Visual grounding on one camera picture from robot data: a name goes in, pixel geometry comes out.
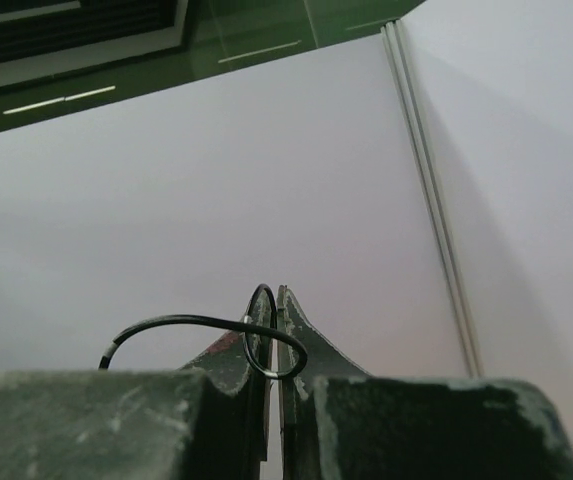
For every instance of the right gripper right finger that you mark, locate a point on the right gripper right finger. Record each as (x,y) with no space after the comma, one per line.
(339,422)

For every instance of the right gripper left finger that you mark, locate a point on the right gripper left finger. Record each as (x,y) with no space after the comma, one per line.
(207,419)

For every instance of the right aluminium corner post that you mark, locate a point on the right aluminium corner post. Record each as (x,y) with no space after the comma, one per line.
(401,67)

